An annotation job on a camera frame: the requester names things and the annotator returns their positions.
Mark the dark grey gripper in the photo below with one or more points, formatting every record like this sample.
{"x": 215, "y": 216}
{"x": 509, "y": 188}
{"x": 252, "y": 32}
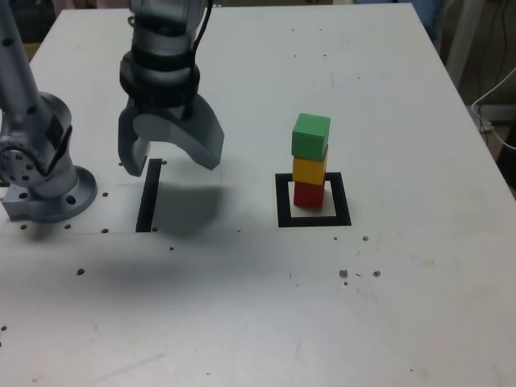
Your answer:
{"x": 161, "y": 109}

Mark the yellow cube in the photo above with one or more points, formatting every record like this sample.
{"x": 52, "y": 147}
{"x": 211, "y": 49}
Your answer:
{"x": 308, "y": 171}

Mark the green cube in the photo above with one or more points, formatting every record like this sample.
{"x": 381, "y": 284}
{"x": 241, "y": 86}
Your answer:
{"x": 310, "y": 135}

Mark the red cube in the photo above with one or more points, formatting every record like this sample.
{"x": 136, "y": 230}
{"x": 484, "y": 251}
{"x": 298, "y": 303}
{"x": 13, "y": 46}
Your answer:
{"x": 308, "y": 195}

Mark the black tape square outline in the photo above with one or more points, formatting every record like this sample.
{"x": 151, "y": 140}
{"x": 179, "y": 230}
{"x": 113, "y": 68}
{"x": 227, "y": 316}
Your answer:
{"x": 282, "y": 201}

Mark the black tape strip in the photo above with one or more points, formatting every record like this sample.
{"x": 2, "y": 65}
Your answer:
{"x": 147, "y": 201}

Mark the beige box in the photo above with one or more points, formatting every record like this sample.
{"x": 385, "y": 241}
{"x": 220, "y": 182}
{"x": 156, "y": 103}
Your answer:
{"x": 500, "y": 113}

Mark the white frame post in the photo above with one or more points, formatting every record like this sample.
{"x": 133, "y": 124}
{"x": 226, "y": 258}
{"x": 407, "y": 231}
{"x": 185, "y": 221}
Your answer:
{"x": 463, "y": 32}

